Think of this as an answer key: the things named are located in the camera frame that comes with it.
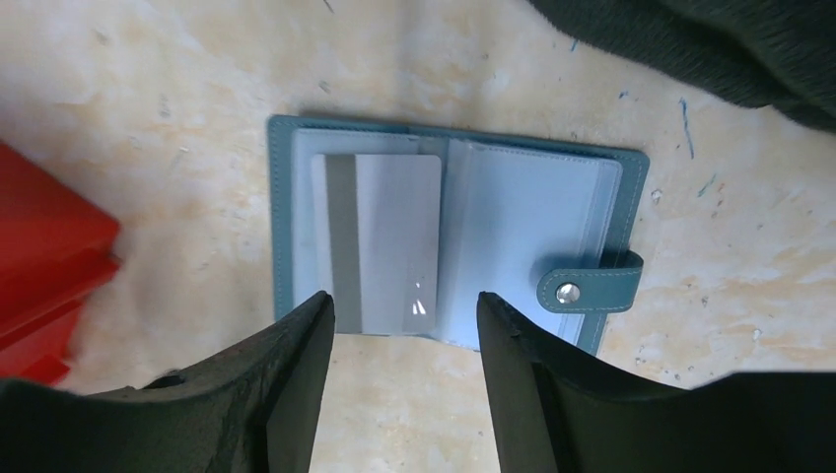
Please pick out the silver magnetic stripe card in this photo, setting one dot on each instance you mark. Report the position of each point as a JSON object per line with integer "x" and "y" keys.
{"x": 376, "y": 226}

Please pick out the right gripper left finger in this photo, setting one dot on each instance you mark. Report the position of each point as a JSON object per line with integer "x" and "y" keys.
{"x": 252, "y": 407}

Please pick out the red plastic bin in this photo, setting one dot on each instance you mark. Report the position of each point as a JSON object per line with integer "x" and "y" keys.
{"x": 55, "y": 251}

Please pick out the blue card holder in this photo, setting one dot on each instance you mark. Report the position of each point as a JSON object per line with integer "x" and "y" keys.
{"x": 544, "y": 224}

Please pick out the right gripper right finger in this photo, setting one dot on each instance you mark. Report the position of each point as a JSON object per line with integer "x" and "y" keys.
{"x": 556, "y": 408}

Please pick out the black floral blanket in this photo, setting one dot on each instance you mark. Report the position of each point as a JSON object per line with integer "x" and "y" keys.
{"x": 749, "y": 53}

